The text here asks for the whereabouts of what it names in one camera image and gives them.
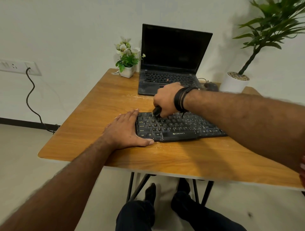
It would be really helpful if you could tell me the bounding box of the person's right hand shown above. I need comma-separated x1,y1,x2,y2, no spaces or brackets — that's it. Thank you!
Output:
152,82,185,118

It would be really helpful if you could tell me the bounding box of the person's leg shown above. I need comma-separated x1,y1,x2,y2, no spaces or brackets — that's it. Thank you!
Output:
170,178,247,231
115,182,157,231

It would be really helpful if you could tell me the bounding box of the small white flower pot plant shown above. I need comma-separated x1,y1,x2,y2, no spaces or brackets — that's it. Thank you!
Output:
113,36,146,79

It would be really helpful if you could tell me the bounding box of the black skirting board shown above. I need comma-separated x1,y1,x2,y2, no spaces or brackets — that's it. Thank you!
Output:
0,117,61,131

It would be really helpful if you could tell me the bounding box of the black laptop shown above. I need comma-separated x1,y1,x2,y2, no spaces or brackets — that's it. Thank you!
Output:
138,23,213,96

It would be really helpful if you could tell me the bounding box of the person's right leg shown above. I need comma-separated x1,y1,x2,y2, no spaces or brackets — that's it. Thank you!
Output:
170,178,247,231

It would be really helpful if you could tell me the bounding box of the white wall socket panel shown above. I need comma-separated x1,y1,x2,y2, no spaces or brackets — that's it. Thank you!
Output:
0,59,42,76

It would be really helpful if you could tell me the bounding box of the person's left forearm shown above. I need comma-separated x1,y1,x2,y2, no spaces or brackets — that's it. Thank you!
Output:
0,139,117,231

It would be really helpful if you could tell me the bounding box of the tall green plant white pot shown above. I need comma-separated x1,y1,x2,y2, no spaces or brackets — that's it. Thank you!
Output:
219,0,305,93

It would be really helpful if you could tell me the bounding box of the black keyboard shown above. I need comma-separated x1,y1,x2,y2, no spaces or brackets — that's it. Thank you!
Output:
135,111,229,143

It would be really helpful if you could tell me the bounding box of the person's left leg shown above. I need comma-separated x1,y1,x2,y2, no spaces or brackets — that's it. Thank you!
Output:
115,182,157,231

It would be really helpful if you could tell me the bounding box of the person's right forearm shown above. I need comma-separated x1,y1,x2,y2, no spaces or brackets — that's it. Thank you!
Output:
185,89,305,174

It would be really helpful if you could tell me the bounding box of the red right sleeve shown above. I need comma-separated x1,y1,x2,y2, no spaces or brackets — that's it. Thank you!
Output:
299,156,305,190

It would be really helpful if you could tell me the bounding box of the black wristband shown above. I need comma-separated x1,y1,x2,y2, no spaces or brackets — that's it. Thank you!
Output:
173,85,200,118

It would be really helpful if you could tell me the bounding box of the black metal table frame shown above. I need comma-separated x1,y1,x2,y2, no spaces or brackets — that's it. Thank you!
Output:
125,172,215,206

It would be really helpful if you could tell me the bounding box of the person's left hand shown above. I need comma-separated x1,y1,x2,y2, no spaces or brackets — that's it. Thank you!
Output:
102,109,155,150

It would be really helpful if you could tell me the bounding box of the black power cable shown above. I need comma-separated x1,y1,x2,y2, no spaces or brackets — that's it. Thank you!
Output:
25,67,59,134

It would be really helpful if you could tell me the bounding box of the black computer mouse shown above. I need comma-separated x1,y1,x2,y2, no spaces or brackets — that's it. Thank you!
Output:
204,82,219,92

